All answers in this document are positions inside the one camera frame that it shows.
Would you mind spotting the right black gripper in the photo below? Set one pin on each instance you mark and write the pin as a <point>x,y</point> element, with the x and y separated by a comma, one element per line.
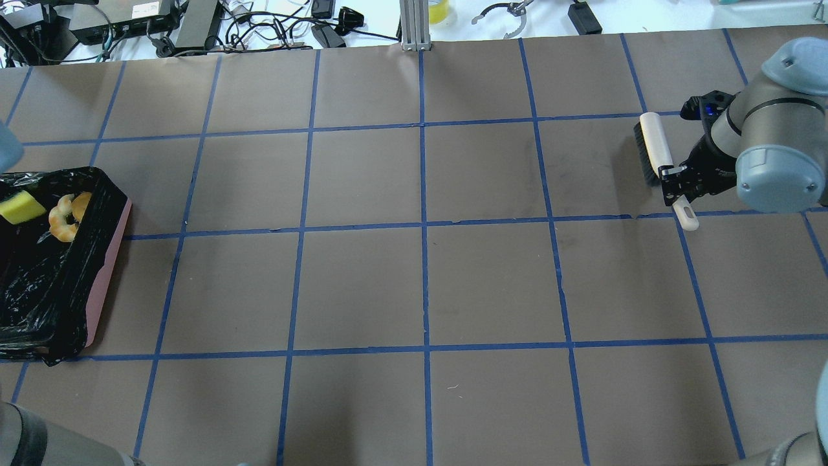
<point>712,168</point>

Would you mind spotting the white hand brush black bristles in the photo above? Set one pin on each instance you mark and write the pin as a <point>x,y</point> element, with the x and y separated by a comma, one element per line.
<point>654,151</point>

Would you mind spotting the pale yellow shrimp toy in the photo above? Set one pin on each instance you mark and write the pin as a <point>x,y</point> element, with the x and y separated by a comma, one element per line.
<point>59,227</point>

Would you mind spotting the brown potato toy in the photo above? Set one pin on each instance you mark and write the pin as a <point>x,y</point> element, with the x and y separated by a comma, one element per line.
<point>79,206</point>

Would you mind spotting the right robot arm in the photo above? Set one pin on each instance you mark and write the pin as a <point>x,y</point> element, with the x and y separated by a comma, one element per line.
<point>746,201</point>

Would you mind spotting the pink bin with black bag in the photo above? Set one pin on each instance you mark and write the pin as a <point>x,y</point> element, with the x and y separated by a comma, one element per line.
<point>49,287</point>

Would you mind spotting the black power adapter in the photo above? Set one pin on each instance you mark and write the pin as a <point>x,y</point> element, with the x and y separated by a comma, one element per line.
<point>583,19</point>

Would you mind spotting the yellow tape roll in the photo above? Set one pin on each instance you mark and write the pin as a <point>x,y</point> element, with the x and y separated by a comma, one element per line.
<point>438,11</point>

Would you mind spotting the black power brick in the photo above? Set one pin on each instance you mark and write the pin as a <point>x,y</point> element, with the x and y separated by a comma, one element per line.
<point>327,37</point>

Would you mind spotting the black electronics box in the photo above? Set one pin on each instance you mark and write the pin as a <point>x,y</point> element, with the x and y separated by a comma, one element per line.
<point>37,32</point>

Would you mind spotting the aluminium frame post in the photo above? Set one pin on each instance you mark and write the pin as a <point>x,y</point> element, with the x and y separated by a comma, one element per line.
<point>415,27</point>

